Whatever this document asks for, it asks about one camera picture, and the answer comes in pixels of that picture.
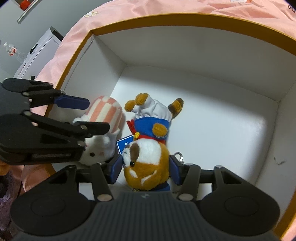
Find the white appliance box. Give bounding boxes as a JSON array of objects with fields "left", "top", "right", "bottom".
[{"left": 14, "top": 27, "right": 64, "bottom": 80}]

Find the pink printed duvet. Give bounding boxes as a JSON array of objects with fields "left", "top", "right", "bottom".
[{"left": 21, "top": 0, "right": 296, "bottom": 193}]

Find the left hand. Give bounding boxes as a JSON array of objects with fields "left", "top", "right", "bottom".
[{"left": 0, "top": 160, "right": 11, "bottom": 176}]

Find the brown white bear plush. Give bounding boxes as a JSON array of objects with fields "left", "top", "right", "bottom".
[{"left": 122, "top": 93, "right": 184, "bottom": 191}]

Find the clear water bottle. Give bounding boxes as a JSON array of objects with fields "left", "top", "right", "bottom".
[{"left": 3, "top": 42, "right": 27, "bottom": 64}]

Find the orange white cardboard box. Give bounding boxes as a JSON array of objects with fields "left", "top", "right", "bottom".
[{"left": 43, "top": 13, "right": 296, "bottom": 239}]

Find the blue hang tag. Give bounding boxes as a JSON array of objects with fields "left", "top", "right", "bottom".
[{"left": 116, "top": 135, "right": 133, "bottom": 154}]

